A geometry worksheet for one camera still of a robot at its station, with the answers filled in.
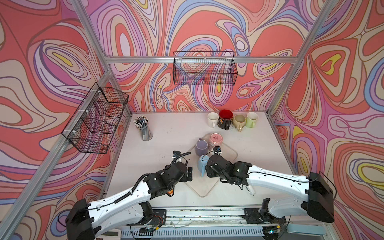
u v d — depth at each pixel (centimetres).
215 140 90
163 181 57
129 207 60
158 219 72
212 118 107
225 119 102
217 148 71
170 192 82
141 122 91
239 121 105
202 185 84
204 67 96
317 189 47
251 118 105
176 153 69
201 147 91
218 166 58
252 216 74
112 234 65
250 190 80
